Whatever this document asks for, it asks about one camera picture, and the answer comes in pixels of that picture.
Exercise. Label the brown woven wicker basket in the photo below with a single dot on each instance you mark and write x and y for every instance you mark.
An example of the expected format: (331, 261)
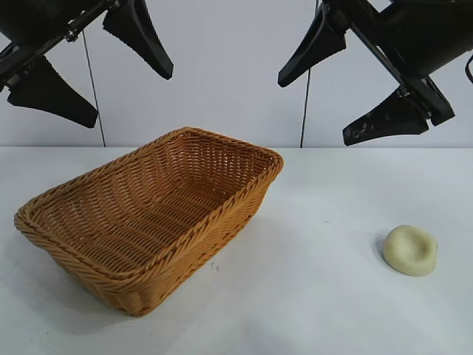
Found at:
(148, 207)

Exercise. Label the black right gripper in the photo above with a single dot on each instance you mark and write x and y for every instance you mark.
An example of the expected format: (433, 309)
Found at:
(417, 33)

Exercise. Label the pale yellow egg yolk pastry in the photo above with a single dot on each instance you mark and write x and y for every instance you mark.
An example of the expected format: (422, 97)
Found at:
(408, 251)

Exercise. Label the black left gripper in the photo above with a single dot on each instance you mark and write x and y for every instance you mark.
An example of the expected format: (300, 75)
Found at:
(40, 18)

